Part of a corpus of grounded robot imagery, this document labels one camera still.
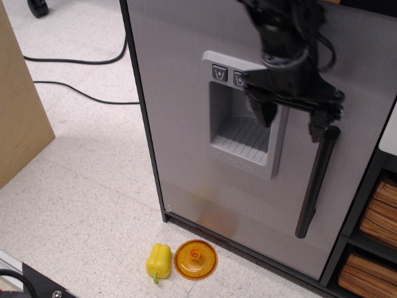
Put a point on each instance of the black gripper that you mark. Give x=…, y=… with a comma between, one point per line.
x=298, y=86

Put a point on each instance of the dark grey fridge cabinet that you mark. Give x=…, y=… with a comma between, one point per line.
x=145, y=124

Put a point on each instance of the upper woven basket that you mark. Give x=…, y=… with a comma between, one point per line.
x=379, y=220

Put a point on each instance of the woven basket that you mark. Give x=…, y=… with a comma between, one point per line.
x=367, y=278
x=379, y=220

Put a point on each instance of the orange translucent lid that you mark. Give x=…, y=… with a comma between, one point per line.
x=195, y=260

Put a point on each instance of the lower woven basket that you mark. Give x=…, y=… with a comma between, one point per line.
x=367, y=278

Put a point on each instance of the yellow toy bell pepper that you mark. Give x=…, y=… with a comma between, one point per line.
x=158, y=265

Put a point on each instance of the tan wooden board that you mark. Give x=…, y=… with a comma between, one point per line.
x=25, y=128

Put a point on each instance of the black caster wheel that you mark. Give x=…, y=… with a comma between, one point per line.
x=38, y=8

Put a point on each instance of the black fridge door handle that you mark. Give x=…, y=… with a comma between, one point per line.
x=320, y=165

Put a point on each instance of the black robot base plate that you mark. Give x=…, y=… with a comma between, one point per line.
x=44, y=286

